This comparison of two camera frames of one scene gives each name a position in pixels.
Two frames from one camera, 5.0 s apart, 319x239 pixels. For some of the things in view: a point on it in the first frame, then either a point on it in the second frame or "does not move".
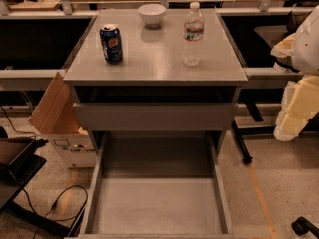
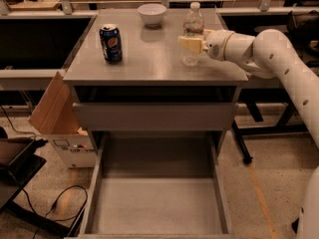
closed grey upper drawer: (157, 117) does not move
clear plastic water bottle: (193, 36) does not move
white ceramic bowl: (152, 14) does not move
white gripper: (307, 50) → (216, 45)
